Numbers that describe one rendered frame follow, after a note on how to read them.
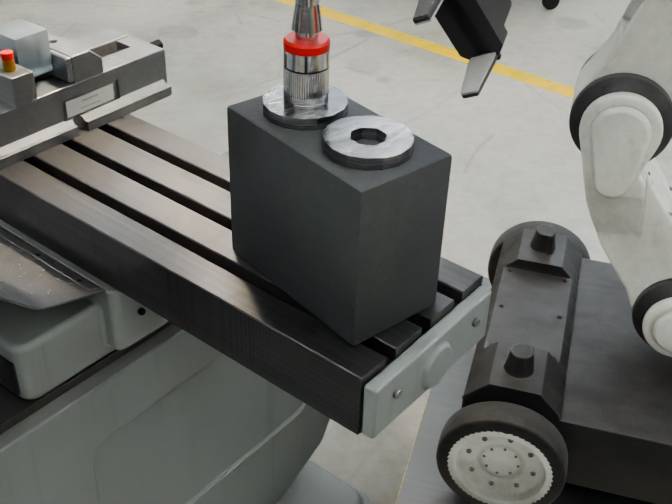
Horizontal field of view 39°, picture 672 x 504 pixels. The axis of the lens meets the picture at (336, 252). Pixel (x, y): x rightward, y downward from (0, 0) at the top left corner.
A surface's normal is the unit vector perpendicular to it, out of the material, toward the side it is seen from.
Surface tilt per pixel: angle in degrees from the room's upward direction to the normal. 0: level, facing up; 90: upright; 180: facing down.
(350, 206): 90
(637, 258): 90
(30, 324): 0
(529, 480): 90
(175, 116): 0
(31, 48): 90
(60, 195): 0
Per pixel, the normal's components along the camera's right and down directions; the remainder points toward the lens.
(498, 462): -0.28, 0.55
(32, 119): 0.78, 0.38
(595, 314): 0.03, -0.82
